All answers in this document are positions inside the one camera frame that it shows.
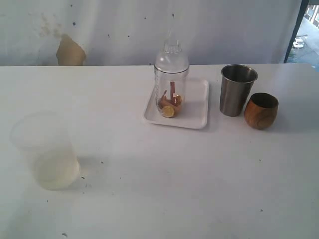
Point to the brown wooden cup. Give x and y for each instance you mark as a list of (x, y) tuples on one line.
[(261, 111)]

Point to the white square tray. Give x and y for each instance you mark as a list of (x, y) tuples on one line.
[(187, 111)]

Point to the translucent plastic cup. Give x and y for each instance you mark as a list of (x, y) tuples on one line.
[(43, 141)]

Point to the clear shaker dome lid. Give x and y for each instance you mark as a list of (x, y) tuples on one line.
[(171, 59)]

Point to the stainless steel cup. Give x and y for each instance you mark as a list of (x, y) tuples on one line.
[(237, 81)]

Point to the clear shaker body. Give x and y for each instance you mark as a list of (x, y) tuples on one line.
[(162, 81)]

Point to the dark window frame post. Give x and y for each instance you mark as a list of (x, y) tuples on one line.
[(303, 8)]

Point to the gold coin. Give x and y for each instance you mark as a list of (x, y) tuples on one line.
[(168, 111)]

